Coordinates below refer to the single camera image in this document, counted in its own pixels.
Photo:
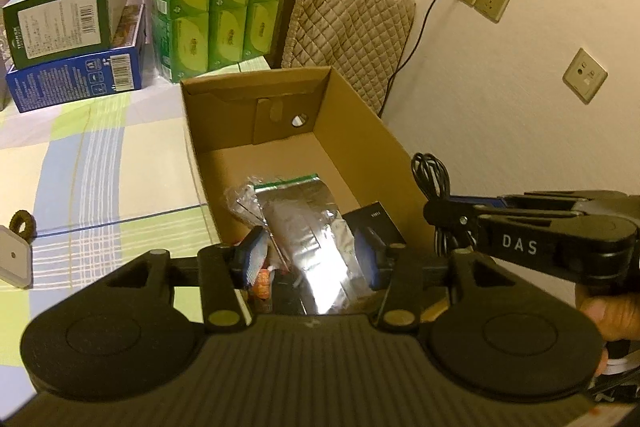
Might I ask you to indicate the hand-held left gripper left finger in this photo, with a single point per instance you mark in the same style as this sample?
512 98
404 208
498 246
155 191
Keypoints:
252 257

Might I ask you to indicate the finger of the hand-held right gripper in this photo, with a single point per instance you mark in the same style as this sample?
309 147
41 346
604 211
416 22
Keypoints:
500 232
550 201

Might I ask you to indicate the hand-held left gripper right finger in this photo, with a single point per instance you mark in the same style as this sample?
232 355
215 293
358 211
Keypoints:
367 257

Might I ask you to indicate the silver foil bag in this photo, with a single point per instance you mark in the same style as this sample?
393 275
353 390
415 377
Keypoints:
310 247

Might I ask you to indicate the cardboard box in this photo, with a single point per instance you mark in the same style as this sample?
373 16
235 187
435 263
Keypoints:
280 112

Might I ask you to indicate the person's right hand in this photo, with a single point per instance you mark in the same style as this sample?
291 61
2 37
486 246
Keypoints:
610 317

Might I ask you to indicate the small orange packet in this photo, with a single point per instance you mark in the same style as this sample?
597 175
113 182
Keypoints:
262 289

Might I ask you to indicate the small black box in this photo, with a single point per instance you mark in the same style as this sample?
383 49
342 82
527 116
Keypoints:
375 219

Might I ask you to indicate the crumpled clear plastic wrap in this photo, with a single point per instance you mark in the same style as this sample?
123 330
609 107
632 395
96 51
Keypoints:
242 202

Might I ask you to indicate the checked tablecloth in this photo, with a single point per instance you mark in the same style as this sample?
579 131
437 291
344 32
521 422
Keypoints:
100 167

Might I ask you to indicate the quilted beige chair cover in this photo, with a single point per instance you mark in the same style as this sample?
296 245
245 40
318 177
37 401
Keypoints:
345 32

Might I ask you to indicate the white plastic box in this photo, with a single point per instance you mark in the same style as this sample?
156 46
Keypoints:
12 257

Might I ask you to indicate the dark wooden chair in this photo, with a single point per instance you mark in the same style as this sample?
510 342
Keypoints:
282 17

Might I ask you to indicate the pack of green tissue boxes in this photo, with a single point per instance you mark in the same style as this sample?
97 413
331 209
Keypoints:
220 7

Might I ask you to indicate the blue carton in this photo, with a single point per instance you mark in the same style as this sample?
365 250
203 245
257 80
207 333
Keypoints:
75 77

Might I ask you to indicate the dark green carton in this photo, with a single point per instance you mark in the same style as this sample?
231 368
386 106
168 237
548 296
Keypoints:
60 17

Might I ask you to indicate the beige round-port wall plate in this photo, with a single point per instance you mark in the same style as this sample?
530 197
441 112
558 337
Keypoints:
585 75

